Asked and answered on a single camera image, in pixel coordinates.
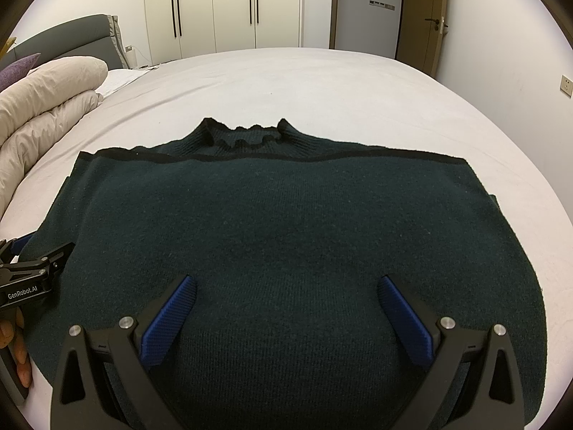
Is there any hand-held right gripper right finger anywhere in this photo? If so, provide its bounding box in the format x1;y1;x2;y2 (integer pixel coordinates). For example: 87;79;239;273
378;275;525;430

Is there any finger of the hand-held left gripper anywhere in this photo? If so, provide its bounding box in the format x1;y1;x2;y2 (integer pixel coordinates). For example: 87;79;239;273
18;242;76;275
0;233;34;264

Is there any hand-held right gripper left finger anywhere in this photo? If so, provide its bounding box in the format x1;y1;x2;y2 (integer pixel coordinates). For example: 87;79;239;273
50;274;200;430

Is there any dark green knit sweater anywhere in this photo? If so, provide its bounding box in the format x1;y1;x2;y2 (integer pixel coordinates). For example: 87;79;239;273
27;118;548;430

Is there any person's left hand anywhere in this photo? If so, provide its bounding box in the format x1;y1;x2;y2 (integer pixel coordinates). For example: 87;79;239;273
0;309;33;390

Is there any beige rolled duvet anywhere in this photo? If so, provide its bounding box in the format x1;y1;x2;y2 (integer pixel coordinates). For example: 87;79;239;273
0;56;109;220

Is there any purple pillow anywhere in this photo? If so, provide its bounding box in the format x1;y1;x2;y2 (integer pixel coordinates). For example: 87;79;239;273
0;53;42;95

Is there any grey padded headboard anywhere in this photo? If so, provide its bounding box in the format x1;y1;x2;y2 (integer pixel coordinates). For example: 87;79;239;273
6;14;127;70

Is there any bed with grey sheet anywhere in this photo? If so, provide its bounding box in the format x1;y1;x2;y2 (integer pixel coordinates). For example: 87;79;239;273
0;47;569;430

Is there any white wardrobe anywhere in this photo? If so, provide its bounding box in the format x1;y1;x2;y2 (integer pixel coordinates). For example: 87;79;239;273
143;0;334;66

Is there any brown wooden door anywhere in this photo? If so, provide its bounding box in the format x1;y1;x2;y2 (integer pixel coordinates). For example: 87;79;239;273
396;0;449;79

